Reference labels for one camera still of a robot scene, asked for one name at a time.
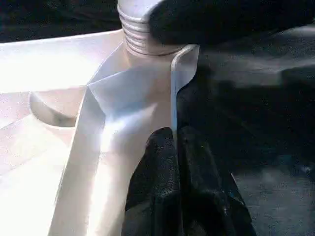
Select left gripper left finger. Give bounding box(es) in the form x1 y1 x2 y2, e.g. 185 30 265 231
121 126 181 236

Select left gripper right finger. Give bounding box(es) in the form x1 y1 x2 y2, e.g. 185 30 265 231
178 125 257 236

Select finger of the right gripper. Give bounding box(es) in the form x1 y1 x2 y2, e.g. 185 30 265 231
149 0 315 46

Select white plastic table leg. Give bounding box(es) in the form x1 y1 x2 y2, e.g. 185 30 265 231
117 0 184 56

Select white plastic table top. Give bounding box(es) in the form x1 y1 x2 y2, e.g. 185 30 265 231
0 29 200 236

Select black plastic mat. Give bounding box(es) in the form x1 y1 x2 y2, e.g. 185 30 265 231
0 0 315 236

